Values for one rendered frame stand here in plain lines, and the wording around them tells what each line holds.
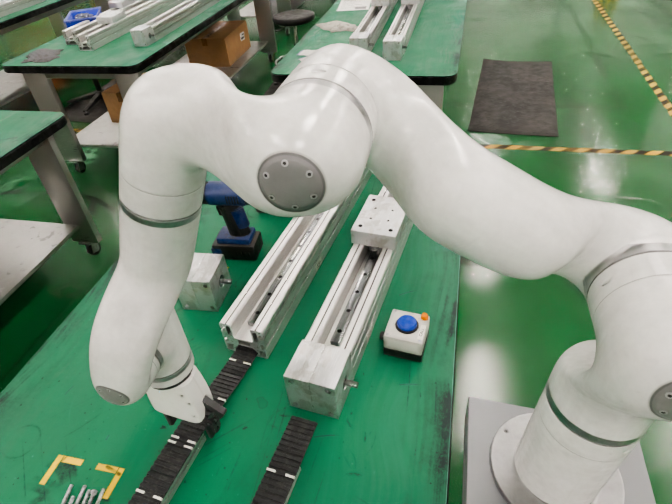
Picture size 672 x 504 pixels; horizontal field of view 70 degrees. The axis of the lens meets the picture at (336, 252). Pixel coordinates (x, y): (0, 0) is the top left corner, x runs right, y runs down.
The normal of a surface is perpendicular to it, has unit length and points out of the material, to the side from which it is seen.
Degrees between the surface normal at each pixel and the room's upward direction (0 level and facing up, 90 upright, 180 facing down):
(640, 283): 34
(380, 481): 0
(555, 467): 87
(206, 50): 90
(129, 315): 47
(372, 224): 0
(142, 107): 59
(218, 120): 67
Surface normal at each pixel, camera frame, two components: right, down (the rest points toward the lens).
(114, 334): 0.00, 0.07
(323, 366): -0.07, -0.77
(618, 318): -0.89, -0.42
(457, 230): -0.31, 0.64
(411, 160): -0.72, -0.03
